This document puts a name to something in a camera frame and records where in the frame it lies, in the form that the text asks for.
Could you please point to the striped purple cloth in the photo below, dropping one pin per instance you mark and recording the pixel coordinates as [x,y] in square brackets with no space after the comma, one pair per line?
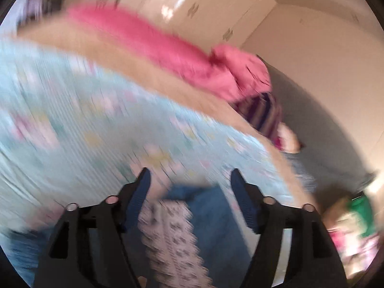
[264,114]

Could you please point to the beige bed sheet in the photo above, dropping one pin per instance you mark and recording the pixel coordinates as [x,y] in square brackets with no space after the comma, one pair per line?
[126,57]

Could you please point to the grey bed headboard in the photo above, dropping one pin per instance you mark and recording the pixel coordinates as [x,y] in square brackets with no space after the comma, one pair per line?
[324,132]

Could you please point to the blue denim pants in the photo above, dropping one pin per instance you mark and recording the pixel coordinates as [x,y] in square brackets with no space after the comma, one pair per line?
[216,225]

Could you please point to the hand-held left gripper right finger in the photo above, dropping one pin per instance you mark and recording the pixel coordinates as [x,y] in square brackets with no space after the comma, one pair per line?
[246,201]

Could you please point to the pile of clothes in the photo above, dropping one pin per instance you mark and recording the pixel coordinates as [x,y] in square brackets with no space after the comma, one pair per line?
[45,3]

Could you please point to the pink quilt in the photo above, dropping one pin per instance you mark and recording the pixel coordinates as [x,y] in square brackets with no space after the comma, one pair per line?
[168,42]

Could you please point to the green bag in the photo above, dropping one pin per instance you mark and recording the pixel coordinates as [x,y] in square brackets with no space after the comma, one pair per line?
[361,216]

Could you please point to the cartoon cat printed blanket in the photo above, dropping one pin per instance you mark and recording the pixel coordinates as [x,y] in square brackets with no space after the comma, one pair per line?
[75,120]

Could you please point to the white wardrobe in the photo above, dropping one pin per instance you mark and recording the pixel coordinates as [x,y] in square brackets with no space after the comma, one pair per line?
[192,3]

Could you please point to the white and pink cloth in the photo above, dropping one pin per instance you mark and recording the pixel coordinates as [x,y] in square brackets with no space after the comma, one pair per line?
[286,138]

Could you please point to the dark floral cloth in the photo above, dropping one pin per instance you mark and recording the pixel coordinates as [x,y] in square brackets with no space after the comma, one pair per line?
[300,171]

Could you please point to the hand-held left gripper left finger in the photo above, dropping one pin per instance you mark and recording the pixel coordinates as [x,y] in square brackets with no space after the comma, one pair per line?
[136,199]

